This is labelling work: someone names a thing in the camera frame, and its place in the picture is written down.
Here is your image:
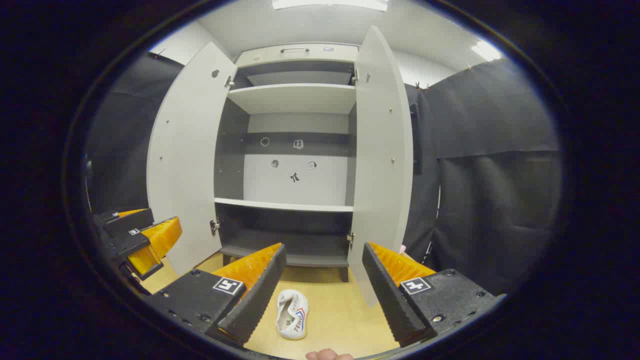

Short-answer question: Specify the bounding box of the ceiling light panel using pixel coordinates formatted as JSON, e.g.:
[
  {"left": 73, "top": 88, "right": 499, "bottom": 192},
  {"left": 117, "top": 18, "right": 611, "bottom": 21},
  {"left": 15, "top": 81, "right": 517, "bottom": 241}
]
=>
[
  {"left": 272, "top": 0, "right": 390, "bottom": 12},
  {"left": 470, "top": 39, "right": 503, "bottom": 62}
]

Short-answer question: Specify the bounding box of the white shoe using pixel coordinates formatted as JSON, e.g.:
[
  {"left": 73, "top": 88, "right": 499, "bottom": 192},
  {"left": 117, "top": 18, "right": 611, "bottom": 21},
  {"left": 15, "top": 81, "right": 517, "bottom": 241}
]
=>
[{"left": 276, "top": 289, "right": 310, "bottom": 341}]

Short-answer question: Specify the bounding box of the grey cabinet drawer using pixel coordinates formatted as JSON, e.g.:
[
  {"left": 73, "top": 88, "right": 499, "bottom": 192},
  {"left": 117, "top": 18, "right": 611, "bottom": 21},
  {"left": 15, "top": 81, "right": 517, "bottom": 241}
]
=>
[{"left": 235, "top": 43, "right": 359, "bottom": 69}]

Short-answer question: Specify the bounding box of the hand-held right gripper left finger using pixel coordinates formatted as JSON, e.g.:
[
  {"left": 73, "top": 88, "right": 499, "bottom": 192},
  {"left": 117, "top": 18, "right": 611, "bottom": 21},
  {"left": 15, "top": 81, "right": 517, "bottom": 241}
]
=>
[{"left": 144, "top": 243, "right": 288, "bottom": 347}]

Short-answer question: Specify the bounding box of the grey shoe cabinet door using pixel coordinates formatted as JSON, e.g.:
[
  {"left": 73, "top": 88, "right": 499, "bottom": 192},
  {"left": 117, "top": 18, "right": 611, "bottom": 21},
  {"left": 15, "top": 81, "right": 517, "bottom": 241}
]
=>
[
  {"left": 346, "top": 25, "right": 415, "bottom": 308},
  {"left": 146, "top": 41, "right": 238, "bottom": 276}
]

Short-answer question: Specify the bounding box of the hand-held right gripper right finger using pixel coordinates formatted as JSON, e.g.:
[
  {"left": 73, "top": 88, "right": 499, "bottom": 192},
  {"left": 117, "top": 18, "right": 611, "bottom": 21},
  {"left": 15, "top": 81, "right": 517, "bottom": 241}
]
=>
[{"left": 361, "top": 242, "right": 507, "bottom": 349}]

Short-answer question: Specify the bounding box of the grey white shoe cabinet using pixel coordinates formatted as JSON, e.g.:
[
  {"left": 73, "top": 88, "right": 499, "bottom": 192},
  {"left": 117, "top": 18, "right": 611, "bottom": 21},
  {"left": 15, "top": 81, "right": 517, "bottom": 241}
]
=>
[{"left": 214, "top": 42, "right": 360, "bottom": 283}]

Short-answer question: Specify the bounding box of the black backdrop cloth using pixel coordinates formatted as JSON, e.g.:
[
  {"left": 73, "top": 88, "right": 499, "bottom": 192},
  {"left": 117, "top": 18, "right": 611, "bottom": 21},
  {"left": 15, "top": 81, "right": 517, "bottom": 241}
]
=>
[
  {"left": 402, "top": 59, "right": 564, "bottom": 297},
  {"left": 85, "top": 51, "right": 186, "bottom": 216}
]

